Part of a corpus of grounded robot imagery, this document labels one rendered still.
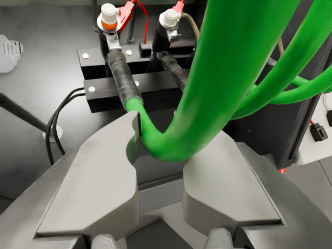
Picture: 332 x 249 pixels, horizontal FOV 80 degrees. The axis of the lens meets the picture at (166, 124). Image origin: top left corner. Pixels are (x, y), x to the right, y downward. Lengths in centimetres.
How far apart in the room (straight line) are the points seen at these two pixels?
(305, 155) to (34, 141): 59
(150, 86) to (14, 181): 34
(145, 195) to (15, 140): 31
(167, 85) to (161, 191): 20
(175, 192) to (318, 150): 33
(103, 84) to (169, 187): 22
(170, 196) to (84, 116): 28
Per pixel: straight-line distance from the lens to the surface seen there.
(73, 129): 51
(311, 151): 54
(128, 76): 20
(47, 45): 61
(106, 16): 27
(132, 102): 17
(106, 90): 37
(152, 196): 38
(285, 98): 24
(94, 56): 40
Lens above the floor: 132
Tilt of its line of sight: 70 degrees down
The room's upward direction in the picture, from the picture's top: 47 degrees clockwise
